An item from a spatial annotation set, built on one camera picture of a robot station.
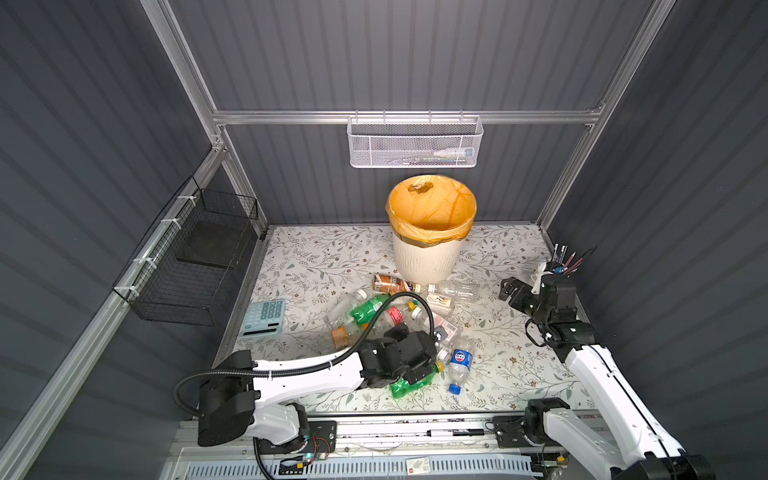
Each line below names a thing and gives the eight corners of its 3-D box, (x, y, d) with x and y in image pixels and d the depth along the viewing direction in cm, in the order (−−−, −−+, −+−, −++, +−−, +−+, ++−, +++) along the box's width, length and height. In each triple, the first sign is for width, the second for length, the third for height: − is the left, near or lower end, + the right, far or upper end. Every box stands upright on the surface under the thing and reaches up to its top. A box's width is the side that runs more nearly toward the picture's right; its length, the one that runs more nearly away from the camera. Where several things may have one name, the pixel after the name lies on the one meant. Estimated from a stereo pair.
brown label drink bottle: (373, 297, 102) (372, 287, 97) (373, 284, 105) (372, 274, 100) (419, 297, 102) (420, 287, 97) (418, 284, 105) (419, 274, 100)
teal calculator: (244, 338, 93) (241, 334, 91) (249, 307, 100) (246, 303, 97) (282, 332, 94) (280, 328, 92) (285, 302, 101) (282, 298, 99)
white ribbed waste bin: (393, 292, 103) (394, 248, 85) (393, 281, 106) (394, 236, 88) (452, 292, 103) (465, 248, 85) (450, 281, 106) (463, 236, 88)
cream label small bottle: (428, 318, 96) (430, 309, 92) (426, 302, 100) (428, 293, 95) (451, 318, 96) (454, 309, 91) (449, 302, 100) (452, 293, 95)
